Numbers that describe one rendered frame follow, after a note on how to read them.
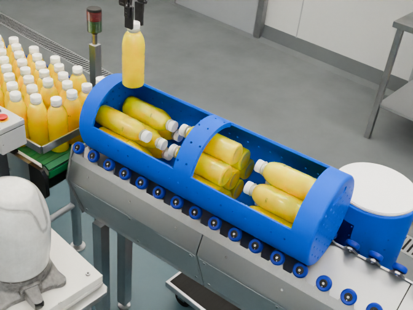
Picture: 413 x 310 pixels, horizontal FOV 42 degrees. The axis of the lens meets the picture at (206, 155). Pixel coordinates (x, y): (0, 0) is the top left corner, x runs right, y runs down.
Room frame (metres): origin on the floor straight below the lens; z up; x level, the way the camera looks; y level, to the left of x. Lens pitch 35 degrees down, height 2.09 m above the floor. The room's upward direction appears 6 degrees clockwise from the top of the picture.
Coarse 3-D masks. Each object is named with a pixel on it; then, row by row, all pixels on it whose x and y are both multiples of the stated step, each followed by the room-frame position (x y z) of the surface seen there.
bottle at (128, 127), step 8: (104, 112) 1.56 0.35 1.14; (112, 112) 1.55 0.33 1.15; (120, 112) 1.56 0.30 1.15; (96, 120) 1.56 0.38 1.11; (104, 120) 1.54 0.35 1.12; (112, 120) 1.53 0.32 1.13; (120, 120) 1.52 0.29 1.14; (128, 120) 1.52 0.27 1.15; (136, 120) 1.53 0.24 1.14; (112, 128) 1.52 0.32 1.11; (120, 128) 1.50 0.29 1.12; (128, 128) 1.49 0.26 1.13; (136, 128) 1.49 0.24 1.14; (144, 128) 1.51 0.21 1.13; (128, 136) 1.48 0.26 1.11; (136, 136) 1.48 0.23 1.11
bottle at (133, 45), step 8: (128, 32) 1.58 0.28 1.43; (136, 32) 1.58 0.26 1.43; (128, 40) 1.56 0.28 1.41; (136, 40) 1.56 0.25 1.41; (128, 48) 1.55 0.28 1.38; (136, 48) 1.56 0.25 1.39; (144, 48) 1.59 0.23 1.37; (128, 56) 1.55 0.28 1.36; (136, 56) 1.56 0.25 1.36; (144, 56) 1.59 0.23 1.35; (128, 64) 1.55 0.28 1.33; (136, 64) 1.56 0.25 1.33; (128, 72) 1.55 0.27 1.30; (136, 72) 1.56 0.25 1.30; (128, 80) 1.55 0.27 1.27; (136, 80) 1.56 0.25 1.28; (136, 88) 1.56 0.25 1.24
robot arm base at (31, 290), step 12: (48, 264) 0.90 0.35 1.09; (36, 276) 0.86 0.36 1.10; (48, 276) 0.89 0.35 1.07; (60, 276) 0.90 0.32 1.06; (0, 288) 0.83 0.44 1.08; (12, 288) 0.83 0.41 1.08; (24, 288) 0.83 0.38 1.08; (36, 288) 0.84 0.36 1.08; (48, 288) 0.87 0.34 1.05; (0, 300) 0.81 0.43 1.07; (12, 300) 0.81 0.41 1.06; (24, 300) 0.83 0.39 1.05; (36, 300) 0.81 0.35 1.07
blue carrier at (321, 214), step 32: (96, 96) 1.55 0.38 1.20; (128, 96) 1.72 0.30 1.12; (160, 96) 1.67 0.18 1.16; (96, 128) 1.49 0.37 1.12; (224, 128) 1.42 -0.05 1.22; (128, 160) 1.41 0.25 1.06; (160, 160) 1.57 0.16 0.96; (192, 160) 1.30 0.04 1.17; (256, 160) 1.48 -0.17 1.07; (288, 160) 1.41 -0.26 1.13; (192, 192) 1.27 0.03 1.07; (320, 192) 1.15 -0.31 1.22; (352, 192) 1.29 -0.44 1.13; (256, 224) 1.15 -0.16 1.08; (320, 224) 1.09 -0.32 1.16; (320, 256) 1.17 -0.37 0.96
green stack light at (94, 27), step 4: (88, 24) 2.16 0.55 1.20; (92, 24) 2.15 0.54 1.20; (96, 24) 2.16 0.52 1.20; (100, 24) 2.17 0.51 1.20; (88, 28) 2.16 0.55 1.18; (92, 28) 2.15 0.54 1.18; (96, 28) 2.15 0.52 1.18; (100, 28) 2.17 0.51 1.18; (88, 32) 2.16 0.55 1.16; (92, 32) 2.15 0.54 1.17; (96, 32) 2.15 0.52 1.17; (100, 32) 2.17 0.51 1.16
